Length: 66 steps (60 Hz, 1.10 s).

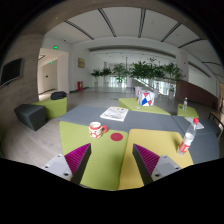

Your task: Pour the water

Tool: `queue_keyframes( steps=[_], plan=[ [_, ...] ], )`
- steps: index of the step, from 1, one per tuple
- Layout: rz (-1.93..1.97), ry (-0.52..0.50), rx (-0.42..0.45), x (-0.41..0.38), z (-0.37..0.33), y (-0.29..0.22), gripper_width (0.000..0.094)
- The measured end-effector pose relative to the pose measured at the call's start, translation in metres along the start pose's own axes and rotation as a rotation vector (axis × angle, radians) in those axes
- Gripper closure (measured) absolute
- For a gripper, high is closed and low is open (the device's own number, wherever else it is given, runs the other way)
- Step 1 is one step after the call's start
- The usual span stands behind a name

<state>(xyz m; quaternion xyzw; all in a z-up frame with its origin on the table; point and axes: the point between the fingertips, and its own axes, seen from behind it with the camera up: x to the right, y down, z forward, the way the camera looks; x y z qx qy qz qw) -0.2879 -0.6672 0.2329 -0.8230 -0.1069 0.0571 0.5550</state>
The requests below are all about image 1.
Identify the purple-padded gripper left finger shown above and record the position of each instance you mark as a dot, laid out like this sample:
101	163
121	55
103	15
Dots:
71	166

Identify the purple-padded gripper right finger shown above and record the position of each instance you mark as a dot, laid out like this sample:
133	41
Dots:
153	167

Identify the small distant water bottle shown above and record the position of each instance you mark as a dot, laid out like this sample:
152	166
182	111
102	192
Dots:
185	104

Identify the red and white mug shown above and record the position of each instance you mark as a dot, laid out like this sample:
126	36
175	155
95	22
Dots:
96	129

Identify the red round coaster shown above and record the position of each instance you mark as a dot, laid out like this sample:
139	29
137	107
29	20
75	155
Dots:
116	137

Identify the clear bottle red cap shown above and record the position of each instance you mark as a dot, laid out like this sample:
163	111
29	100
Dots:
187	140

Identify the green cube seat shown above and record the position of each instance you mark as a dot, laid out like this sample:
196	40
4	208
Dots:
54	108

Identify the white paper on table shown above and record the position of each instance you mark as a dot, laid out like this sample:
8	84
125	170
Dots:
196	121

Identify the dark grey ottoman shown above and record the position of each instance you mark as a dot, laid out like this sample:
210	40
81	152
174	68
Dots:
33	116

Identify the magazine on grey table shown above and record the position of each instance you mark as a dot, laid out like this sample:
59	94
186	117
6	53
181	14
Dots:
115	113

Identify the red white blue box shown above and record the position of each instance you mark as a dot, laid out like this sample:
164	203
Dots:
146	98

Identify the black bag on seat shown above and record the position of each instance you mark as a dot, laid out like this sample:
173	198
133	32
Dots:
58	95

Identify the red fire extinguisher box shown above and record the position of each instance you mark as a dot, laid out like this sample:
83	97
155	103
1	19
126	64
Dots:
80	85

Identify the row of potted plants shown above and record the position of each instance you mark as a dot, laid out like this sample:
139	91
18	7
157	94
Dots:
141	70

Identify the green exit sign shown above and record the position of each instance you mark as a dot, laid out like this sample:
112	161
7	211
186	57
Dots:
55	47

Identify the framed wall picture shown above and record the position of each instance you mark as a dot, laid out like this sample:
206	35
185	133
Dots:
81	63

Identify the wall-mounted black television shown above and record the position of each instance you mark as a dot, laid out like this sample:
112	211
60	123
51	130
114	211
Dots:
11	71

